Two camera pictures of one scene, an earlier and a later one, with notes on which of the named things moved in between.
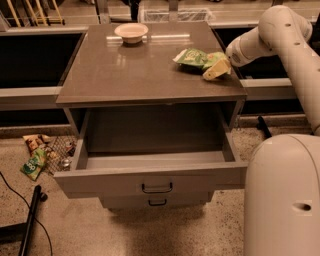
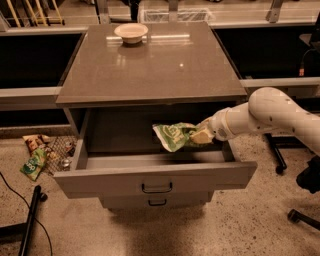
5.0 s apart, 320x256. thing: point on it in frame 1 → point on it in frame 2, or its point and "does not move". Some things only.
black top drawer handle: [164, 191] does not move
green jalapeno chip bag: [198, 58] → [176, 135]
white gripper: [234, 54] → [218, 126]
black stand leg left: [24, 231] does not move
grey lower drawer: [156, 200] does not move
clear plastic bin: [184, 15] does not move
